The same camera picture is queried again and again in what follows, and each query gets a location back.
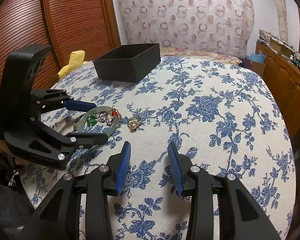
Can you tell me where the patterned sheer curtain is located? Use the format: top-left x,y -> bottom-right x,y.
117,0 -> 255,57

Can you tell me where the black jewelry box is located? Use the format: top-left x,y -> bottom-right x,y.
93,43 -> 161,83

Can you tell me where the green jade bangle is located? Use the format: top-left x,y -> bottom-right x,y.
74,106 -> 121,137

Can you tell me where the cardboard box on cabinet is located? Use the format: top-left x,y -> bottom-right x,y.
269,36 -> 294,57

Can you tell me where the floral bed quilt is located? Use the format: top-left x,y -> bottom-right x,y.
160,47 -> 242,65

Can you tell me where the yellow plush toy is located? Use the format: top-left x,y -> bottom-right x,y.
58,50 -> 86,80

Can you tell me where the gold pearl ring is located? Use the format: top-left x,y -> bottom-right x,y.
127,115 -> 143,131

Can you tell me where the wooden sideboard cabinet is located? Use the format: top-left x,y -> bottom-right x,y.
255,42 -> 300,138

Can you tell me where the wooden louvered wardrobe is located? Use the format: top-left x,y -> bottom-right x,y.
0,0 -> 121,88

